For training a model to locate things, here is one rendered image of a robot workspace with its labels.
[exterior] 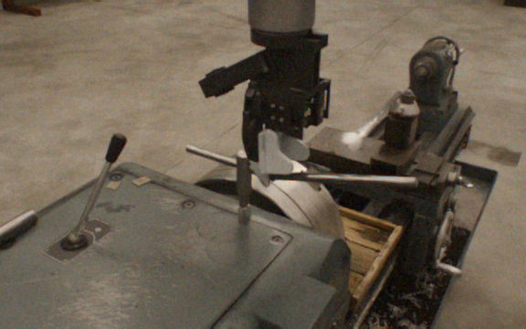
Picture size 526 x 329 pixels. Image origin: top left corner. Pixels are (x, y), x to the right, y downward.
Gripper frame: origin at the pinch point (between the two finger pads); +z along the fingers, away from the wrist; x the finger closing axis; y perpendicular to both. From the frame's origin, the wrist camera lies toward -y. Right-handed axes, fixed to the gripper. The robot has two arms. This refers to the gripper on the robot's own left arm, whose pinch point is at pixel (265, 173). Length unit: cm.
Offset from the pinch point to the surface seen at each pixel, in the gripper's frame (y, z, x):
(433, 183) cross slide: 8, 40, 76
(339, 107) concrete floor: -119, 136, 310
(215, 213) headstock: -8.2, 9.4, -0.8
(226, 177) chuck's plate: -14.7, 11.4, 11.1
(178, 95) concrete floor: -249, 136, 259
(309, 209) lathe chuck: -0.7, 15.9, 15.8
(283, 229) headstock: 2.4, 9.3, 1.2
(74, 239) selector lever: -20.2, 8.5, -17.0
